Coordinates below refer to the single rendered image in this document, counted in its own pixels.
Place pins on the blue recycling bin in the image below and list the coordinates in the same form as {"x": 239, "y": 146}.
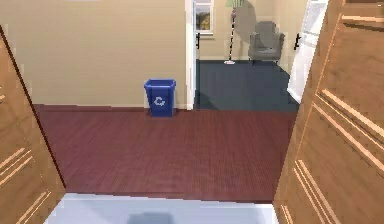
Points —
{"x": 160, "y": 97}

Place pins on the white room door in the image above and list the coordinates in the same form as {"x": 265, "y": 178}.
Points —
{"x": 306, "y": 50}
{"x": 194, "y": 53}

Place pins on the white framed window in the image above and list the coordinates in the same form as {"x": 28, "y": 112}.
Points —
{"x": 204, "y": 16}

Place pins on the grey armchair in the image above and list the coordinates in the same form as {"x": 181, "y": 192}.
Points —
{"x": 265, "y": 42}

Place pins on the brown wooden door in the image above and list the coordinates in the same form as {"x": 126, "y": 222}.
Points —
{"x": 340, "y": 133}
{"x": 20, "y": 160}

